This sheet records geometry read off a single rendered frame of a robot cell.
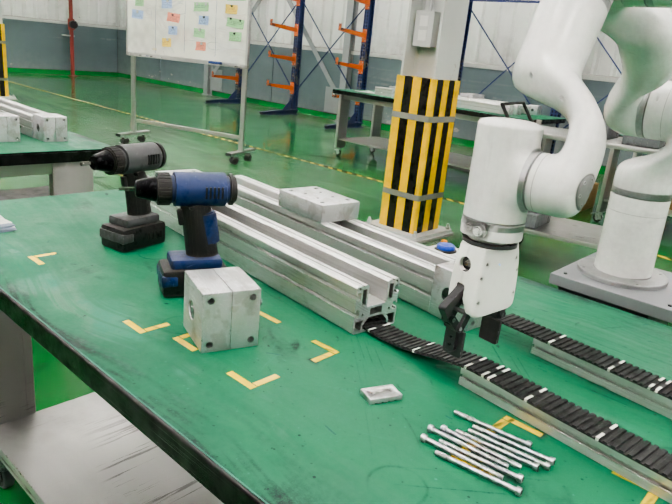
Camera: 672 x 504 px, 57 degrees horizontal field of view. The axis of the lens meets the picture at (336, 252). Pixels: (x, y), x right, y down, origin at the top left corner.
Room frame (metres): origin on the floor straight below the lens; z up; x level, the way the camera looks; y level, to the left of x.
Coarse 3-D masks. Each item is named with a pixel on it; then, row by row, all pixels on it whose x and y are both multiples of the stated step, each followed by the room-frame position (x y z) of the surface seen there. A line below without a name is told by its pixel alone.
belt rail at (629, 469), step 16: (464, 384) 0.80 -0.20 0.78; (480, 384) 0.79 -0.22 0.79; (496, 400) 0.76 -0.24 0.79; (512, 400) 0.75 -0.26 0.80; (528, 416) 0.73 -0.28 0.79; (544, 416) 0.71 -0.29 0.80; (560, 432) 0.69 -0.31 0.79; (576, 432) 0.68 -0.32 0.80; (576, 448) 0.67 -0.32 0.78; (592, 448) 0.67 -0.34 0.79; (608, 448) 0.65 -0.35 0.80; (608, 464) 0.64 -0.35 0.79; (624, 464) 0.64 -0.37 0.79; (640, 480) 0.61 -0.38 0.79; (656, 480) 0.60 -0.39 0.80
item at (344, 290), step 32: (224, 224) 1.24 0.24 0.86; (256, 224) 1.28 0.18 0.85; (224, 256) 1.24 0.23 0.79; (256, 256) 1.15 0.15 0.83; (288, 256) 1.08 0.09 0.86; (320, 256) 1.12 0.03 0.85; (288, 288) 1.07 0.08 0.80; (320, 288) 1.01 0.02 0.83; (352, 288) 0.95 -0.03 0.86; (384, 288) 0.99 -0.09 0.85; (352, 320) 0.94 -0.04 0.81; (384, 320) 0.99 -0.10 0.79
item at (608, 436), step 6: (612, 426) 0.68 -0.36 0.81; (618, 426) 0.68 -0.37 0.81; (600, 432) 0.67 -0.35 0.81; (606, 432) 0.67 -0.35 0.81; (612, 432) 0.67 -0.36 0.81; (618, 432) 0.67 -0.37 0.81; (624, 432) 0.67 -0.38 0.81; (594, 438) 0.65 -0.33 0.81; (600, 438) 0.65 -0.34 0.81; (606, 438) 0.66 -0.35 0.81; (612, 438) 0.65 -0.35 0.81; (618, 438) 0.66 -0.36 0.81; (606, 444) 0.64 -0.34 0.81
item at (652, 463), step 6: (660, 450) 0.64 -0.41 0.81; (666, 450) 0.64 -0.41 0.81; (654, 456) 0.62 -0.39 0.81; (660, 456) 0.63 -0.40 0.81; (666, 456) 0.63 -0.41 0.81; (648, 462) 0.61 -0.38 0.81; (654, 462) 0.61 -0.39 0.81; (660, 462) 0.61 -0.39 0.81; (666, 462) 0.62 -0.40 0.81; (648, 468) 0.61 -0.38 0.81; (654, 468) 0.60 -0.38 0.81; (660, 468) 0.60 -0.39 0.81
